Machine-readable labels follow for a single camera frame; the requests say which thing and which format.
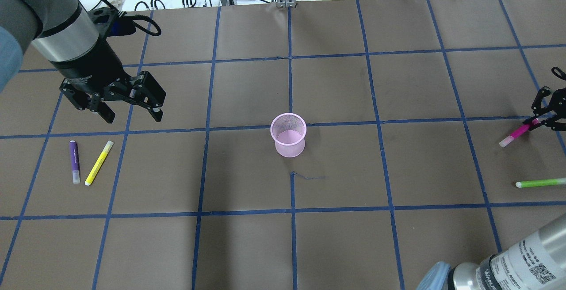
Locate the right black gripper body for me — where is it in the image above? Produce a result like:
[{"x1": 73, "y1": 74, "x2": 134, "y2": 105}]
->
[{"x1": 530, "y1": 86, "x2": 566, "y2": 131}]

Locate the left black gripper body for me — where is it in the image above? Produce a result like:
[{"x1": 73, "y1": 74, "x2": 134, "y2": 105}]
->
[{"x1": 51, "y1": 40, "x2": 141, "y2": 111}]

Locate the pink marker pen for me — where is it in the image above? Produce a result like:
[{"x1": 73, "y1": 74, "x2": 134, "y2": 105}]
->
[{"x1": 499, "y1": 124, "x2": 530, "y2": 148}]

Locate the purple marker pen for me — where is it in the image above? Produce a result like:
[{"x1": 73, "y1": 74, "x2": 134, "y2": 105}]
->
[{"x1": 69, "y1": 140, "x2": 80, "y2": 184}]

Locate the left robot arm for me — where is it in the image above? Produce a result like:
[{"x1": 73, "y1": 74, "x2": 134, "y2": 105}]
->
[{"x1": 0, "y1": 0, "x2": 166, "y2": 123}]

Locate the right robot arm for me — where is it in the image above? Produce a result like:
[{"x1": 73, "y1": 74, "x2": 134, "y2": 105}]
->
[{"x1": 417, "y1": 86, "x2": 566, "y2": 290}]

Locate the pink mesh cup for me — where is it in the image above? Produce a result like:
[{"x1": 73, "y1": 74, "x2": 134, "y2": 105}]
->
[{"x1": 270, "y1": 113, "x2": 307, "y2": 158}]

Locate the yellow marker pen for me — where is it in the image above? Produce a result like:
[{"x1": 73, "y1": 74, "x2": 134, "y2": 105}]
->
[{"x1": 84, "y1": 141, "x2": 114, "y2": 186}]

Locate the green marker pen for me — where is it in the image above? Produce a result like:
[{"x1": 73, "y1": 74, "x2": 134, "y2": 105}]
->
[{"x1": 515, "y1": 178, "x2": 566, "y2": 188}]

